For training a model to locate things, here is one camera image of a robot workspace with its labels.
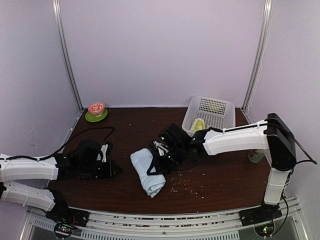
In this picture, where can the green patterned towel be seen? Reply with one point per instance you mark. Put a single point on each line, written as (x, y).
(197, 125)

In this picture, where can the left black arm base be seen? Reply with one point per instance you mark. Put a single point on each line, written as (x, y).
(62, 213)

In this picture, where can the aluminium front rail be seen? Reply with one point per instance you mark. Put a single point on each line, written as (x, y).
(218, 225)

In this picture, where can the white plastic basket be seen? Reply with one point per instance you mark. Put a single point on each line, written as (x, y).
(216, 113)

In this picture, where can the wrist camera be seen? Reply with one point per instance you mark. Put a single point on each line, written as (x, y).
(160, 148)
(105, 150)

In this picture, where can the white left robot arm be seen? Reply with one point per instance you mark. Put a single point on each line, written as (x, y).
(16, 168)

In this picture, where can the right aluminium frame post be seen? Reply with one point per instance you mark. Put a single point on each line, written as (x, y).
(260, 51)

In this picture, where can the green plate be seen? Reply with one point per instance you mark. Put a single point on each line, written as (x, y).
(94, 118)

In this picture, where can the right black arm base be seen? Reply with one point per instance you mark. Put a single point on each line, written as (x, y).
(260, 214)

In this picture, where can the left aluminium frame post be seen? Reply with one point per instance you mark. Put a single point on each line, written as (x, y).
(65, 53)

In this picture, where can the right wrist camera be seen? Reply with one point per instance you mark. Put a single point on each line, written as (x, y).
(160, 148)

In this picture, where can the red patterned bowl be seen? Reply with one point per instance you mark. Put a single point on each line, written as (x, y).
(97, 109)

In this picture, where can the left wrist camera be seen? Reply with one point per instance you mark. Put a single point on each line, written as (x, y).
(105, 150)

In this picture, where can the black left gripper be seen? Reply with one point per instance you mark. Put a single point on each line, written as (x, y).
(109, 170)

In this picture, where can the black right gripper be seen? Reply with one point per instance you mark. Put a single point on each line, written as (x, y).
(155, 161)

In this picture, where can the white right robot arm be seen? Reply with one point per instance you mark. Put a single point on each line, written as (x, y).
(271, 134)

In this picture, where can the aluminium frame post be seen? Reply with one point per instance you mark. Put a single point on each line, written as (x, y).
(260, 51)
(65, 53)

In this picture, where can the beige patterned mug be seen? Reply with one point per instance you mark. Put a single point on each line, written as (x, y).
(256, 155)

